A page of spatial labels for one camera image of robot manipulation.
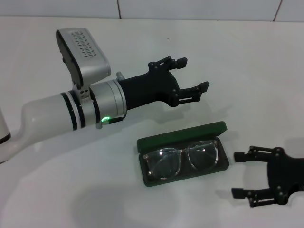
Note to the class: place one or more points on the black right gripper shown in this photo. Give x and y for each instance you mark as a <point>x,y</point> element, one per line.
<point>285,173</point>

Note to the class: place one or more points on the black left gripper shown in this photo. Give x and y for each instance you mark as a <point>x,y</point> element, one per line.
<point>152,88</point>

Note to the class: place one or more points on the green glasses case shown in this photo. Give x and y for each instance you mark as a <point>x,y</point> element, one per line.
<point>166,140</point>

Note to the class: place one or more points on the clear white glasses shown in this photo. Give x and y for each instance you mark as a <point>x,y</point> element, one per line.
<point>180,161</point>

